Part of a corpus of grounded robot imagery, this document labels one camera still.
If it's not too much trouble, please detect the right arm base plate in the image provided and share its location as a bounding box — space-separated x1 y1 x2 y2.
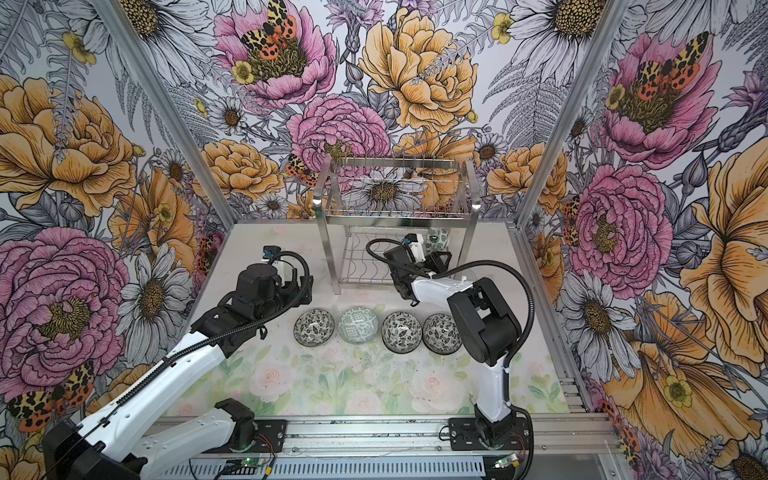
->
448 417 533 452

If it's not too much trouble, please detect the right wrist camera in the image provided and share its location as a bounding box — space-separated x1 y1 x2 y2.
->
403 233 424 248

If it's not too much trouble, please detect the green leaf pattern bowl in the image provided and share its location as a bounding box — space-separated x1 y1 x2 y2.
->
425 227 450 253

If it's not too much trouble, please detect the black white floral bowl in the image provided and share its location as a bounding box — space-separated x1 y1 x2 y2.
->
381 311 422 354

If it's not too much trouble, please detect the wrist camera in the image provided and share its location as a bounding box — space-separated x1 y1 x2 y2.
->
262 245 282 263
403 233 424 248

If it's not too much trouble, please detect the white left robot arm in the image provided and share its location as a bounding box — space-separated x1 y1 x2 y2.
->
41 251 313 479

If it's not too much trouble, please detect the steel two-tier dish rack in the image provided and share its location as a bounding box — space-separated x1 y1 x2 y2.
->
313 157 481 295

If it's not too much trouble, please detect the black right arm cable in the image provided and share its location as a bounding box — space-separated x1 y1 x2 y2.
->
365 237 536 480

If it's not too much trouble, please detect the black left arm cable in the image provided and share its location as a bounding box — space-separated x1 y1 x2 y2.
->
41 249 313 480

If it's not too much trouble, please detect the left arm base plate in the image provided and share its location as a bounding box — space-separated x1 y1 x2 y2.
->
228 419 288 454

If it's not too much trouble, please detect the teal geometric pattern bowl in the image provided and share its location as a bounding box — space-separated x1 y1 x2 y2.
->
338 306 380 344

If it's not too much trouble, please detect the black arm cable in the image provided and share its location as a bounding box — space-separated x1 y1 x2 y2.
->
41 249 313 480
365 237 536 480

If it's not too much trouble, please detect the aluminium left corner post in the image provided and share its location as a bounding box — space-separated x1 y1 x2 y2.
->
94 1 237 230

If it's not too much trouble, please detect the aluminium right corner post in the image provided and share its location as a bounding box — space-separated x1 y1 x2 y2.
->
514 0 630 230

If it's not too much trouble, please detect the aluminium corner post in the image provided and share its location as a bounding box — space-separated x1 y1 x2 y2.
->
514 0 630 230
94 1 237 230

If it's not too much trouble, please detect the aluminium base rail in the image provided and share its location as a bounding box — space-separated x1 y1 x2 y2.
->
143 412 619 458

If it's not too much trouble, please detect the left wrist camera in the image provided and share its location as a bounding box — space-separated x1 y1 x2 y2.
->
262 245 282 263

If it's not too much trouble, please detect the white vented cable duct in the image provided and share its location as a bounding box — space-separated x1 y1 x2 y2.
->
160 456 486 479

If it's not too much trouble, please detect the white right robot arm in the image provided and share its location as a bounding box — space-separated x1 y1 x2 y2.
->
365 235 535 449

